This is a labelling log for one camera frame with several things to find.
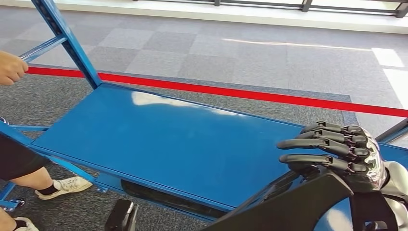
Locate person's left hand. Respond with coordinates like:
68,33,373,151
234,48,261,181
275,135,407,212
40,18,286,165
0,51,29,86

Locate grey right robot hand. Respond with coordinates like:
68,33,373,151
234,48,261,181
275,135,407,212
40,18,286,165
276,121,388,193

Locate black plastic frame part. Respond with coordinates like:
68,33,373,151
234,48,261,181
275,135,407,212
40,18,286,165
201,170,355,231

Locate blue metal shelf rack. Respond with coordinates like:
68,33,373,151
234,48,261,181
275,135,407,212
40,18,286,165
0,0,408,231

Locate large black plastic car part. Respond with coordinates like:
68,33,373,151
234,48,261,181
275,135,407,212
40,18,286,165
121,179,228,220

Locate person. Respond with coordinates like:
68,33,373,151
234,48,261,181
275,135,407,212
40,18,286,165
0,51,93,231

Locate red floor tape line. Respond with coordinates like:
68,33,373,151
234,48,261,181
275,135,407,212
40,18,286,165
25,66,408,118

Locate dark window frame rail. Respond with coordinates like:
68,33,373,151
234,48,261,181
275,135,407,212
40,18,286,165
132,0,408,18

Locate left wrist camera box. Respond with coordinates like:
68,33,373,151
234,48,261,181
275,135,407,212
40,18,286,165
104,199,139,231

